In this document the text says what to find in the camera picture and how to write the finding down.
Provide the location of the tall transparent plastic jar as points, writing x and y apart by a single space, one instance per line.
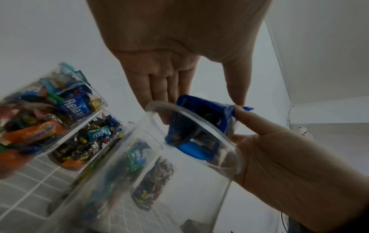
153 182

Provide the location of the blue snack packet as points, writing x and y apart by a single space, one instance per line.
199 127

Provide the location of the small transparent plastic jar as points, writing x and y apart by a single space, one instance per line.
86 145

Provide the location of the person's right hand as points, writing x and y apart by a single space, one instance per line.
300 173

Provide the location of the person's left hand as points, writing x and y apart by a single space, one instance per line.
179 27

